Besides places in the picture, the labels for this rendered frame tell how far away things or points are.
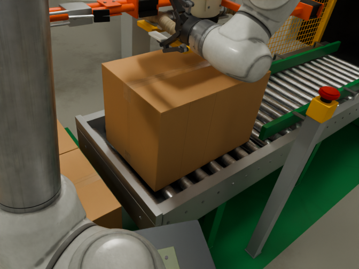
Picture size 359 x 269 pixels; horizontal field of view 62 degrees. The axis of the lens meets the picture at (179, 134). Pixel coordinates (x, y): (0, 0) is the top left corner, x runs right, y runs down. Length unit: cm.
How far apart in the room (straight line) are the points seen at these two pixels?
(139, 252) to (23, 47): 32
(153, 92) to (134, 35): 121
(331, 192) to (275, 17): 178
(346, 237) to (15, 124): 199
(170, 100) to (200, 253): 50
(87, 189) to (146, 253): 82
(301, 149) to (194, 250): 60
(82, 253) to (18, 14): 33
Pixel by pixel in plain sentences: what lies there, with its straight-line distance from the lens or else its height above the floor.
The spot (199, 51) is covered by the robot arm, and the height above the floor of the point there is 121.
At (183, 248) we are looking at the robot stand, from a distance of 89.
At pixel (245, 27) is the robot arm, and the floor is 129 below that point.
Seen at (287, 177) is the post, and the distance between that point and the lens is 136.
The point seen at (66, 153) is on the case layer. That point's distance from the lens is 145.
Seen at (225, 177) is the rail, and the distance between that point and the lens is 130.
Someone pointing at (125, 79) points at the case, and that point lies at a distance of 116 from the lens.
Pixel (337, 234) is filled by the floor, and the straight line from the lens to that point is 215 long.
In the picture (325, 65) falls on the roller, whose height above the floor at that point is 53.
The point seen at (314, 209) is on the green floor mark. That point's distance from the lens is 220.
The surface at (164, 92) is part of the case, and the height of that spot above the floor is 95.
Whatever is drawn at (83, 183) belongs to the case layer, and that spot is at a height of 54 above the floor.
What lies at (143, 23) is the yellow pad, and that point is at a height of 111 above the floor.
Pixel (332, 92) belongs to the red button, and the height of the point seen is 104.
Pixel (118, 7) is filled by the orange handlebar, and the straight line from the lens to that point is 98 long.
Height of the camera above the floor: 152
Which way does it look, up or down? 39 degrees down
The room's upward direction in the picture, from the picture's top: 8 degrees clockwise
